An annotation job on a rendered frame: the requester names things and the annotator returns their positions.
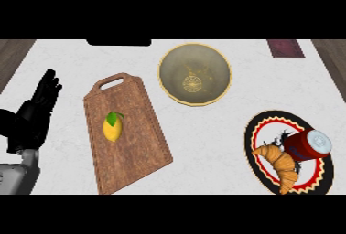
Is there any olive bowl with gold rim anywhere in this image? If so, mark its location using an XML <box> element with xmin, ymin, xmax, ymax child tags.
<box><xmin>156</xmin><ymin>42</ymin><xmax>233</xmax><ymax>108</ymax></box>

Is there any black appliance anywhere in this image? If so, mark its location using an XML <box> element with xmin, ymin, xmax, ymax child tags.
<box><xmin>85</xmin><ymin>39</ymin><xmax>152</xmax><ymax>48</ymax></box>

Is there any dark red rectangular mat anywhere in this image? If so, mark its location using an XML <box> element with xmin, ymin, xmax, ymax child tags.
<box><xmin>264</xmin><ymin>39</ymin><xmax>305</xmax><ymax>59</ymax></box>

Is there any black red patterned plate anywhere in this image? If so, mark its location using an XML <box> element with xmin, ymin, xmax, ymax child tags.
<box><xmin>243</xmin><ymin>110</ymin><xmax>335</xmax><ymax>196</ymax></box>

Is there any yellow lemon with leaf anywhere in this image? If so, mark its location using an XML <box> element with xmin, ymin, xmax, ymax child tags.
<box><xmin>101</xmin><ymin>111</ymin><xmax>125</xmax><ymax>143</ymax></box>

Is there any red can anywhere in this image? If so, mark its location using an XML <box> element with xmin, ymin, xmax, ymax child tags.
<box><xmin>282</xmin><ymin>129</ymin><xmax>333</xmax><ymax>162</ymax></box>

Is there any brown wooden cutting board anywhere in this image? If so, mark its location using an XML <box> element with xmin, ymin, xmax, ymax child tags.
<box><xmin>82</xmin><ymin>72</ymin><xmax>174</xmax><ymax>196</ymax></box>

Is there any golden croissant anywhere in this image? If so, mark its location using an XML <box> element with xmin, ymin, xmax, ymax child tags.
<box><xmin>249</xmin><ymin>144</ymin><xmax>299</xmax><ymax>196</ymax></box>

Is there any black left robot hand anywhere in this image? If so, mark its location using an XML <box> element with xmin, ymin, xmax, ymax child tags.
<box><xmin>0</xmin><ymin>68</ymin><xmax>63</xmax><ymax>154</ymax></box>

